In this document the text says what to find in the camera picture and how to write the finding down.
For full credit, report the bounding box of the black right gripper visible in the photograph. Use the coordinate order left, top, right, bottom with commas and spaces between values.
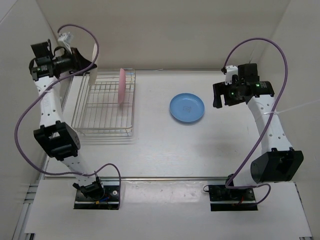
212, 79, 245, 109

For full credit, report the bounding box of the cream plate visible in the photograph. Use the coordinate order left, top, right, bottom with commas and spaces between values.
89, 44, 99, 88

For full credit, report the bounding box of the blue plate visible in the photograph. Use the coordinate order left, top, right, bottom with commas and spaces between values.
169, 93, 205, 125

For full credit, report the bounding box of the pink plate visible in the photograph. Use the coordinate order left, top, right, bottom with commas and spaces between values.
118, 68, 126, 105

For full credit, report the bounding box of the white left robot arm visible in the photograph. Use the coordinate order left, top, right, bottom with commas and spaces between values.
29, 40, 105, 201

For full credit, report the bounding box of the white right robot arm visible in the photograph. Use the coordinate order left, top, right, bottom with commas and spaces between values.
213, 63, 304, 200

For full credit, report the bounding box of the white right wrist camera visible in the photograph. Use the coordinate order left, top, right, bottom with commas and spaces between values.
221, 65, 238, 85

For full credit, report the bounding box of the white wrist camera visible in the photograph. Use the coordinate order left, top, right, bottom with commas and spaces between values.
221, 65, 238, 85
58, 32, 74, 44

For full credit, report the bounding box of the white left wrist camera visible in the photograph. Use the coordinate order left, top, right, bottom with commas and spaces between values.
58, 32, 74, 44

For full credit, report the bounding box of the white cable tie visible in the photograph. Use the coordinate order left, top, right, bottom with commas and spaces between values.
261, 100, 318, 118

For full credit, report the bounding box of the metal wire dish rack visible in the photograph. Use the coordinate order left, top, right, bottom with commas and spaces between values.
71, 68, 136, 138

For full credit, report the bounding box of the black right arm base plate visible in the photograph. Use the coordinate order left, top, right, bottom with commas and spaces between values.
202, 184, 258, 212

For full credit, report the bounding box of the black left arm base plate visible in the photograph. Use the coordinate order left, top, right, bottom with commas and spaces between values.
73, 181, 121, 211

